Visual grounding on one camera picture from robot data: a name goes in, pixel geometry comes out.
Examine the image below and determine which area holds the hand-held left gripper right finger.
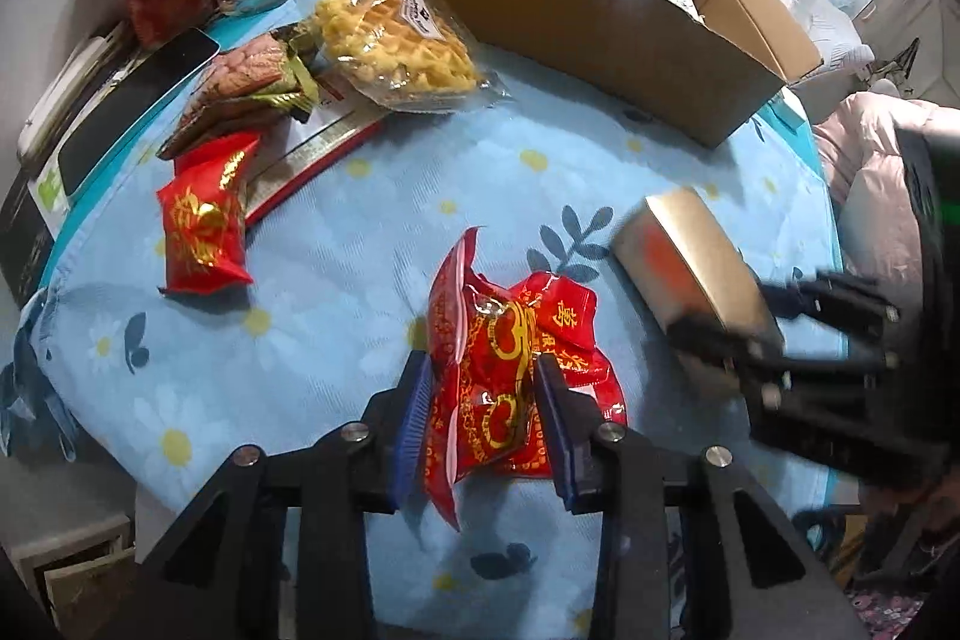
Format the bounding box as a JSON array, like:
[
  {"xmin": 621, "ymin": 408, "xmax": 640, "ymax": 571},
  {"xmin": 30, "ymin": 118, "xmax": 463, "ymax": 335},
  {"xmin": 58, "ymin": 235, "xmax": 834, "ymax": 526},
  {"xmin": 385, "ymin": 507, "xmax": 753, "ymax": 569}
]
[{"xmin": 534, "ymin": 355, "xmax": 863, "ymax": 640}]

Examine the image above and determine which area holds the red gold-print snack packet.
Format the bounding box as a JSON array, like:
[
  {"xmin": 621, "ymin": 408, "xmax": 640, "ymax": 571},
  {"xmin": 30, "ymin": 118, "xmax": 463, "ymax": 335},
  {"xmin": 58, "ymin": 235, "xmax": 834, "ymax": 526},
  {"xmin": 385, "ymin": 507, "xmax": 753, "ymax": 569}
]
[
  {"xmin": 426, "ymin": 227, "xmax": 545, "ymax": 531},
  {"xmin": 510, "ymin": 271, "xmax": 629, "ymax": 477}
]

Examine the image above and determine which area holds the black box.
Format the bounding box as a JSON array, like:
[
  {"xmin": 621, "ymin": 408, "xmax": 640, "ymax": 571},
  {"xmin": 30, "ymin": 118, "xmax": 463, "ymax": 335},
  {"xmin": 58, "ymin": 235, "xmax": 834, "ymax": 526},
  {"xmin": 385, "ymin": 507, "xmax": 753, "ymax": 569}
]
[{"xmin": 0, "ymin": 160, "xmax": 62, "ymax": 311}]

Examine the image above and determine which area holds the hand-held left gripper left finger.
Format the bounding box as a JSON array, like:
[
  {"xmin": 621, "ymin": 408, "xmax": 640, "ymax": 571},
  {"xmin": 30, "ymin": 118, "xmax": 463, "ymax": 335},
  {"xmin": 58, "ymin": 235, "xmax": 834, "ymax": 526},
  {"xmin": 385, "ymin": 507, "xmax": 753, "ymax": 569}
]
[{"xmin": 127, "ymin": 355, "xmax": 436, "ymax": 640}]

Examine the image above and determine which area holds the black smartphone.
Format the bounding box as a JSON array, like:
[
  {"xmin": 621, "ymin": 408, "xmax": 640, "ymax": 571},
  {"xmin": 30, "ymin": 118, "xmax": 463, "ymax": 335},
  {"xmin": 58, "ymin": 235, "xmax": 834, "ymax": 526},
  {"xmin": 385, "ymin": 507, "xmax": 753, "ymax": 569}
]
[{"xmin": 56, "ymin": 29, "xmax": 220, "ymax": 199}]

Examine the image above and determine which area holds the yellow waffle packet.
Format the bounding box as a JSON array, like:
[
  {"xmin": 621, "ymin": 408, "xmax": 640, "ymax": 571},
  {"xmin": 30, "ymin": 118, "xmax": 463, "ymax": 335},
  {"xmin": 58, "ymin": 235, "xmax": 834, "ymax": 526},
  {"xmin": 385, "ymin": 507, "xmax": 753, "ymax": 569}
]
[{"xmin": 311, "ymin": 0, "xmax": 512, "ymax": 113}]

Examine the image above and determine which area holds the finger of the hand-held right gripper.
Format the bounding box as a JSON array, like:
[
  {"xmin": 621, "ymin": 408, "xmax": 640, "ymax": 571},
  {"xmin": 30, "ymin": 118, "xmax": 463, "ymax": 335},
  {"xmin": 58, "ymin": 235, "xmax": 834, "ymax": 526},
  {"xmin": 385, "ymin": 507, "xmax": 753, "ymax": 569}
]
[
  {"xmin": 757, "ymin": 271, "xmax": 901, "ymax": 341},
  {"xmin": 666, "ymin": 314, "xmax": 893, "ymax": 401}
]

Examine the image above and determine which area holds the grey quilt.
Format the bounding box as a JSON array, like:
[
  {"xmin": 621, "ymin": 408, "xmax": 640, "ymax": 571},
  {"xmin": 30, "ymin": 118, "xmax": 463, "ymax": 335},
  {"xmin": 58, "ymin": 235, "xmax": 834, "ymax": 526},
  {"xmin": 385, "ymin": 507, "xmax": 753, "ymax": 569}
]
[{"xmin": 795, "ymin": 0, "xmax": 880, "ymax": 86}]

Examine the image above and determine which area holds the small gold box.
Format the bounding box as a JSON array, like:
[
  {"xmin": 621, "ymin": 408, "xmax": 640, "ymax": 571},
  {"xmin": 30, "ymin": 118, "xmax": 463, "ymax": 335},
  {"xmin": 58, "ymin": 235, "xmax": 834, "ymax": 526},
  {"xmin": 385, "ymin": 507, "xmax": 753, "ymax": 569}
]
[{"xmin": 611, "ymin": 188, "xmax": 785, "ymax": 348}]

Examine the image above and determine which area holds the cardboard box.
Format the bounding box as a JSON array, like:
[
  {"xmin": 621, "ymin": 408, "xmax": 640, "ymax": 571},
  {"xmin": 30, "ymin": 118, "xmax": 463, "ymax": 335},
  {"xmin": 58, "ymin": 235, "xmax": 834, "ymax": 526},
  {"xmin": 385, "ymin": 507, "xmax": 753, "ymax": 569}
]
[{"xmin": 431, "ymin": 0, "xmax": 826, "ymax": 150}]

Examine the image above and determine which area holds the plump red snack packet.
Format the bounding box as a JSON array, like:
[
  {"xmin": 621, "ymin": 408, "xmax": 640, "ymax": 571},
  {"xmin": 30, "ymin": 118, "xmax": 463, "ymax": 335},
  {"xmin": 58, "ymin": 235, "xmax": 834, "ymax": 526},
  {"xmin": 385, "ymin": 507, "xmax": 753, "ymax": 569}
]
[{"xmin": 156, "ymin": 131, "xmax": 261, "ymax": 296}]

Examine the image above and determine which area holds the nut snack packet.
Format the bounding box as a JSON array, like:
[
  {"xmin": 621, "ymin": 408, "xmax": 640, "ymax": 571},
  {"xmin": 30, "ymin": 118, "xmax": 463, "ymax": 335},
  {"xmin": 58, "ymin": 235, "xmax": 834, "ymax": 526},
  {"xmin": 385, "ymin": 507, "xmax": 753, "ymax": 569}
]
[{"xmin": 157, "ymin": 29, "xmax": 322, "ymax": 157}]

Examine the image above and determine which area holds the pink quilted jacket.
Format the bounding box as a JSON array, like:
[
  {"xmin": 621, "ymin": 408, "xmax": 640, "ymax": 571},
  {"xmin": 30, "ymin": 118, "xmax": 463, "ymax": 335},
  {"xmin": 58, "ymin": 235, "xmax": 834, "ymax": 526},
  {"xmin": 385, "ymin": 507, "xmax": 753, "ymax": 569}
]
[{"xmin": 814, "ymin": 91, "xmax": 960, "ymax": 223}]

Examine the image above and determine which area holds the white case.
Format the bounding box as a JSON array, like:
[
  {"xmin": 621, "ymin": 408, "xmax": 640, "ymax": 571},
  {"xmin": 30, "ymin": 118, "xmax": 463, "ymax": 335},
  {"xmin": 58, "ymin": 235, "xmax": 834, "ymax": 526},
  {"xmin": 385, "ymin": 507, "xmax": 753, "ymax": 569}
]
[{"xmin": 19, "ymin": 36, "xmax": 107, "ymax": 169}]

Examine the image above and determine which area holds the red white packet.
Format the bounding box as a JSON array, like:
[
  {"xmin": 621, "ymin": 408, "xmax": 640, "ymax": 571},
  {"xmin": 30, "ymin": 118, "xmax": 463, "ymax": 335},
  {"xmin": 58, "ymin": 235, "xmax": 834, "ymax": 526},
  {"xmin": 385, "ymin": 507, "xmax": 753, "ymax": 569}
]
[{"xmin": 244, "ymin": 89, "xmax": 392, "ymax": 229}]

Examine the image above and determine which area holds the white green printed card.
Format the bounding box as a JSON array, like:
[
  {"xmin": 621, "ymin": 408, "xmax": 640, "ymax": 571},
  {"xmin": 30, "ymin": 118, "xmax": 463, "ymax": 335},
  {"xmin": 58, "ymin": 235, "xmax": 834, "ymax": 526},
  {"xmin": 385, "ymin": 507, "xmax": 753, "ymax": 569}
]
[{"xmin": 34, "ymin": 164, "xmax": 70, "ymax": 215}]

